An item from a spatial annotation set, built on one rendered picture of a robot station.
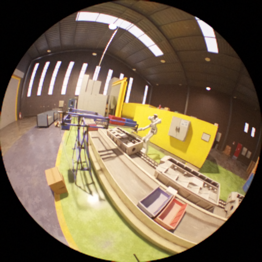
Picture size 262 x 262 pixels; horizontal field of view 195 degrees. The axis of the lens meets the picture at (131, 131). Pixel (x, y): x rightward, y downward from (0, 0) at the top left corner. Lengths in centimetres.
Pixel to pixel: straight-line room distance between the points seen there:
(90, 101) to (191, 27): 1113
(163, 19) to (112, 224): 1019
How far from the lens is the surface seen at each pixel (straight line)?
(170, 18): 868
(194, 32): 900
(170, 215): 95
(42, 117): 592
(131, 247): 160
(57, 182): 159
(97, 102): 752
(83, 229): 159
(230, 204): 168
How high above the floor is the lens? 153
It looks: 15 degrees down
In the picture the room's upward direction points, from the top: 11 degrees clockwise
